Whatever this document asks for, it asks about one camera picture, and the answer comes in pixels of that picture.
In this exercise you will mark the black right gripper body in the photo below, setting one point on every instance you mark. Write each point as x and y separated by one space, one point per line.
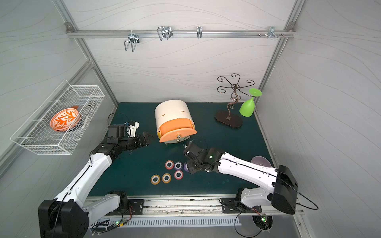
192 158

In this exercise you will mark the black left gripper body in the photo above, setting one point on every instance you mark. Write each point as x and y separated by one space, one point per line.
141 140

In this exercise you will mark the purple tape roll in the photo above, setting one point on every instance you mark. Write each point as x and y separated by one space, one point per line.
178 166
185 167

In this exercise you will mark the red tape roll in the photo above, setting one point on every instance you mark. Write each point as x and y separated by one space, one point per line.
178 175
169 164

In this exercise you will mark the cream round drawer cabinet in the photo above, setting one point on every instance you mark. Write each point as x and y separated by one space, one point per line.
170 110

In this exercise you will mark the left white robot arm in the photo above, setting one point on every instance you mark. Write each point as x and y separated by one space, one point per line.
66 216

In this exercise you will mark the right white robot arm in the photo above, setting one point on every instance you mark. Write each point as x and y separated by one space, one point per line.
277 186

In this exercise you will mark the orange tape roll left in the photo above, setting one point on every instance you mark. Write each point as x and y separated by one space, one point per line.
155 179

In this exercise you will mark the orange tape roll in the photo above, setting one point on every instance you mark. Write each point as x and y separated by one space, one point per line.
166 178
155 179

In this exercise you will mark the orange tape roll right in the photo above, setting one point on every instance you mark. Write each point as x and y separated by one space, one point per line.
166 178

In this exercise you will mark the brown metal cup stand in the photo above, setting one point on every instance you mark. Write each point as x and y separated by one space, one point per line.
227 117

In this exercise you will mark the purple plate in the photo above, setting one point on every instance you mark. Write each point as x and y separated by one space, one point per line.
261 161

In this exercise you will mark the green plastic goblet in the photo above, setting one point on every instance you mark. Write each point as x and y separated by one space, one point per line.
248 107

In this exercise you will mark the orange patterned plate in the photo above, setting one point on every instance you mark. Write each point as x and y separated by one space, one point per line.
66 119

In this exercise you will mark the metal hook left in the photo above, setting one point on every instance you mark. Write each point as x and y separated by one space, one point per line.
131 42

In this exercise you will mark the metal hook middle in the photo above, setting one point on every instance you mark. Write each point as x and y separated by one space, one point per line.
164 32

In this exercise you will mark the metal hook small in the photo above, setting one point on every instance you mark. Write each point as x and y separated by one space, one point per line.
199 32

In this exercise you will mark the metal hook right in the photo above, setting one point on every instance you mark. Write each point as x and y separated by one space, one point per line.
271 34

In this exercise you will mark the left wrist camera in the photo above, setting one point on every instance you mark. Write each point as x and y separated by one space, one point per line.
132 128

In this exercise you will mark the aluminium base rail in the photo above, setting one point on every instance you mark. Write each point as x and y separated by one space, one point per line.
182 206

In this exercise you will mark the white wire basket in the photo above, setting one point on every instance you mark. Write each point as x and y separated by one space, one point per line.
36 135

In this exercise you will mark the aluminium top rail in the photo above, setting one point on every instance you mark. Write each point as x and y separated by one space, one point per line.
177 34

